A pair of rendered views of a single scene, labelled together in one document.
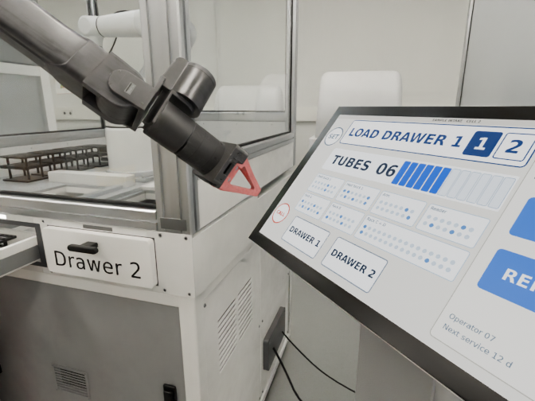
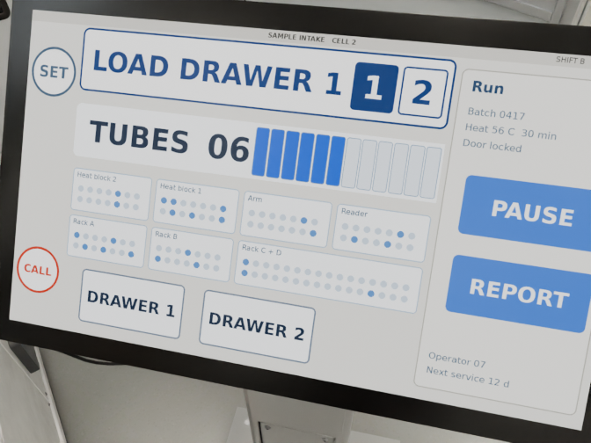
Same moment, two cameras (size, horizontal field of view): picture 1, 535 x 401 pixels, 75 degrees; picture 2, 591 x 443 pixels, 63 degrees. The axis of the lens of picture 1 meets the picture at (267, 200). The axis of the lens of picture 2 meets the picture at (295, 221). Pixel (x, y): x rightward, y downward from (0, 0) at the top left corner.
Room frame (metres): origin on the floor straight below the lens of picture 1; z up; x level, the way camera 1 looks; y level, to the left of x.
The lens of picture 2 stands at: (0.25, 0.04, 1.34)
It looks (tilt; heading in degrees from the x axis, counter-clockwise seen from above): 45 degrees down; 310
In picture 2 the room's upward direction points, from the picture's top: straight up
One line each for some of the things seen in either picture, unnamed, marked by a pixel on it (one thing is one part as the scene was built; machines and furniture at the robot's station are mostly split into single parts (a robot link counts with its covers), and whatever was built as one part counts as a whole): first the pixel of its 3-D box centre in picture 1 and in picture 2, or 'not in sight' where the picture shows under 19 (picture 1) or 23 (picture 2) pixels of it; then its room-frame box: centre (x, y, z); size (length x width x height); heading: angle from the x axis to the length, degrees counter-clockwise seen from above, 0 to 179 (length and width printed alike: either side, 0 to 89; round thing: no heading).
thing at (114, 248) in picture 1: (98, 255); not in sight; (0.73, 0.38, 0.87); 0.29 x 0.02 x 0.11; 73
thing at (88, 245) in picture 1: (87, 247); not in sight; (0.71, 0.39, 0.91); 0.07 x 0.04 x 0.01; 73
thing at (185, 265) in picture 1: (133, 196); not in sight; (1.28, 0.50, 0.87); 1.02 x 0.95 x 0.14; 73
